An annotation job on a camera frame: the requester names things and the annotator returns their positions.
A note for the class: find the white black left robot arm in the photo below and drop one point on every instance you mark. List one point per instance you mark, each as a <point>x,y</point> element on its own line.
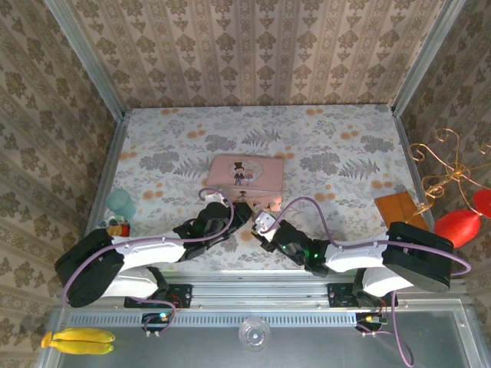
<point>145,251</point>

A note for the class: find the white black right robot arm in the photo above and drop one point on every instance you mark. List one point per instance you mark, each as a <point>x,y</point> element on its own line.
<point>356,257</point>

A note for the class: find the pink wedding couple tin box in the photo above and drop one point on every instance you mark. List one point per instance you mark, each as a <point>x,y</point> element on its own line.
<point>253,174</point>

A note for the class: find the clear plastic cup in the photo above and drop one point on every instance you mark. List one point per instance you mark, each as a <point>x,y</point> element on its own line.
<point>254,334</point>

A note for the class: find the teal translucent cup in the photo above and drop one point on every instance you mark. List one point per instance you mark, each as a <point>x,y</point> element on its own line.
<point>121,205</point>

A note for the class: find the red yellow small toy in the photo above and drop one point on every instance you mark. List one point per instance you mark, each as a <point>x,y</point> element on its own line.
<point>120,230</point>

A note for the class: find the small circuit board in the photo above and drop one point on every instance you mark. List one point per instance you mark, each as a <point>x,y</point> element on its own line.
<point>155,321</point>
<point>374,320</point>

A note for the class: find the grey sheet metal shelf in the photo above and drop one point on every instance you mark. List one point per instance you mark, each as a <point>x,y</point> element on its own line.
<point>337,347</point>

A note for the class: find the brown leather wallet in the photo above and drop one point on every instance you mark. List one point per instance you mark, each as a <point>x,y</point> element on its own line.
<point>401,209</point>

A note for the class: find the large red teardrop ornament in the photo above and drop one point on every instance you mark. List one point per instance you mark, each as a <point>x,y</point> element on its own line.
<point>458,228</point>

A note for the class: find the yellow banana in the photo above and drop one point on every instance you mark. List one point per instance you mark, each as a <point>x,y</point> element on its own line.
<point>86,335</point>
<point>80,348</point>

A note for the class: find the small red round ornament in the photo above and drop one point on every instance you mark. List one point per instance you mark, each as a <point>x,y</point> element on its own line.
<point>484,201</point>

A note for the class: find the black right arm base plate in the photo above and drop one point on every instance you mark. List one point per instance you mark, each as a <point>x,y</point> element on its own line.
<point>339,295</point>

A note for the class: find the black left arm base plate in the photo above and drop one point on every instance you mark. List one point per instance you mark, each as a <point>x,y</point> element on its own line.
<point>180,297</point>

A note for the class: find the aluminium side frame rail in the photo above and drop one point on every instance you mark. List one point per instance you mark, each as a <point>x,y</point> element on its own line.
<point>109,172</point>
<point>410,161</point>

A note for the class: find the aluminium frame corner post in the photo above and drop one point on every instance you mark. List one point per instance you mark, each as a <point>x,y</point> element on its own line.
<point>90,61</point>
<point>426,57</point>

